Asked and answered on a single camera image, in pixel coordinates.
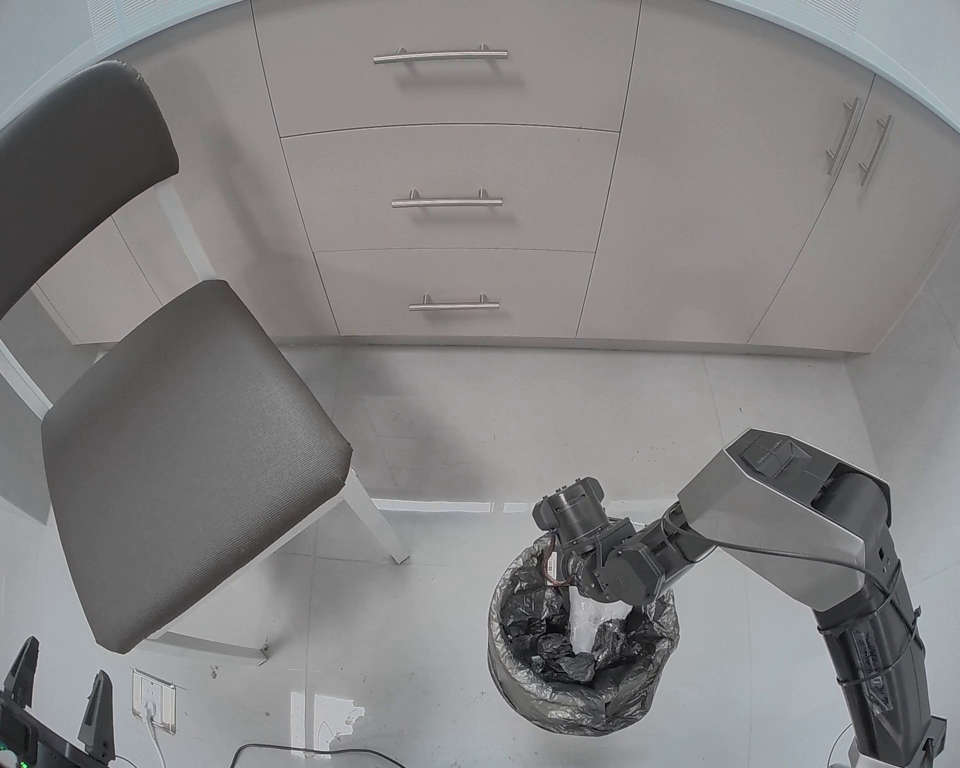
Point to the white printed wrapper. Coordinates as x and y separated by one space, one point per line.
592 622

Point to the black plastic bag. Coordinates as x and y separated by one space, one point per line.
525 697

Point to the white vent grille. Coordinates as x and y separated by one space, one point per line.
116 15
834 13

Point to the crumpled black plastic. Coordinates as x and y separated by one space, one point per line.
570 664

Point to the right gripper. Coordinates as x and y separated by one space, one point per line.
574 581

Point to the beige cabinet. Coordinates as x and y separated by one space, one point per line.
450 112

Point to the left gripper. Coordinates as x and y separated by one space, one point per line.
45 739

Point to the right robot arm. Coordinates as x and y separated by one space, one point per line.
787 510

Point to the dark grey padded chair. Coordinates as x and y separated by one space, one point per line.
187 390

